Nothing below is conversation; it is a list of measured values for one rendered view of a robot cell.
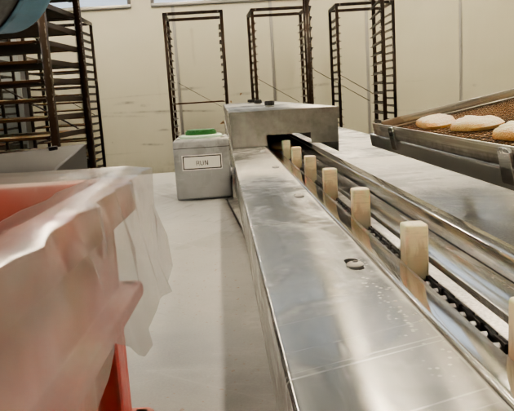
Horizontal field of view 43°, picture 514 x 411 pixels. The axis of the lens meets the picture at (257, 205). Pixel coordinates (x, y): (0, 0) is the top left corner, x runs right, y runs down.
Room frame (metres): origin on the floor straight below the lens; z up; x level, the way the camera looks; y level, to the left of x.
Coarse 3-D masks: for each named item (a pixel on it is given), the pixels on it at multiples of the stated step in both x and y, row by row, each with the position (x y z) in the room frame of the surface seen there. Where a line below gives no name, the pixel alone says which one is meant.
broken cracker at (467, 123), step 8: (456, 120) 0.68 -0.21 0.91; (464, 120) 0.67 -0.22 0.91; (472, 120) 0.65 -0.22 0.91; (480, 120) 0.64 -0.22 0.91; (488, 120) 0.64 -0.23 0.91; (496, 120) 0.63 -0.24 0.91; (456, 128) 0.67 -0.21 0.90; (464, 128) 0.65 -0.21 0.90; (472, 128) 0.64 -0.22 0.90; (480, 128) 0.63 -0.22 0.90; (488, 128) 0.63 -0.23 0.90
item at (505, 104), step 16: (480, 96) 0.85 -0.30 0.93; (496, 96) 0.85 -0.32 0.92; (512, 96) 0.85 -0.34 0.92; (432, 112) 0.85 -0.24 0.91; (448, 112) 0.85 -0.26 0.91; (464, 112) 0.83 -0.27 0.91; (480, 112) 0.80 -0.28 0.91; (496, 112) 0.76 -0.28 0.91; (512, 112) 0.72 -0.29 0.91; (384, 128) 0.79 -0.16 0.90; (400, 128) 0.72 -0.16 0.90; (416, 128) 0.78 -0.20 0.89; (448, 128) 0.72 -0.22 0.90; (432, 144) 0.61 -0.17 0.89; (448, 144) 0.57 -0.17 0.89; (464, 144) 0.53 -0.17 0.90; (480, 144) 0.49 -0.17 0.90; (496, 144) 0.46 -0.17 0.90; (512, 144) 0.52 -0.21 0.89; (496, 160) 0.47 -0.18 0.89
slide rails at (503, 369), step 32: (288, 160) 0.93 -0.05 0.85; (320, 192) 0.61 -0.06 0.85; (352, 224) 0.45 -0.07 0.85; (384, 224) 0.45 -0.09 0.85; (384, 256) 0.36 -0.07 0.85; (448, 256) 0.35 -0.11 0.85; (416, 288) 0.30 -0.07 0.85; (480, 288) 0.29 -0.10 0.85; (512, 288) 0.29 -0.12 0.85; (448, 320) 0.25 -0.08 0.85; (480, 352) 0.22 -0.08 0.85; (512, 384) 0.19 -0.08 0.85
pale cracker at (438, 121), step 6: (432, 114) 0.78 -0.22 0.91; (438, 114) 0.78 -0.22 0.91; (444, 114) 0.77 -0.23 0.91; (420, 120) 0.78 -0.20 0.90; (426, 120) 0.76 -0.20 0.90; (432, 120) 0.74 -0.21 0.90; (438, 120) 0.74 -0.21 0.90; (444, 120) 0.73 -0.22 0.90; (450, 120) 0.73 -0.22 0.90; (420, 126) 0.77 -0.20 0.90; (426, 126) 0.75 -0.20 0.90; (432, 126) 0.73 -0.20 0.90; (438, 126) 0.73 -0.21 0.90; (444, 126) 0.72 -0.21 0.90
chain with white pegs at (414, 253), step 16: (288, 144) 1.05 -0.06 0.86; (304, 160) 0.77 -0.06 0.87; (336, 176) 0.63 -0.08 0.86; (336, 192) 0.63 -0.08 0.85; (352, 192) 0.49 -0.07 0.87; (368, 192) 0.49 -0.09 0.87; (352, 208) 0.49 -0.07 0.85; (368, 208) 0.49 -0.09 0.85; (368, 224) 0.49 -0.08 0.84; (400, 224) 0.36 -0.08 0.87; (416, 224) 0.35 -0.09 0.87; (384, 240) 0.44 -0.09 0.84; (416, 240) 0.35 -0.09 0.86; (400, 256) 0.40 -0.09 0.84; (416, 256) 0.35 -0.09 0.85; (416, 272) 0.35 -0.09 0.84; (432, 288) 0.34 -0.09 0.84; (464, 304) 0.30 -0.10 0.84; (512, 304) 0.22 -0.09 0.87; (480, 320) 0.27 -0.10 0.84; (512, 320) 0.22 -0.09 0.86; (496, 336) 0.26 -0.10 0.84; (512, 336) 0.22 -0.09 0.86; (512, 352) 0.22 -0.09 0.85
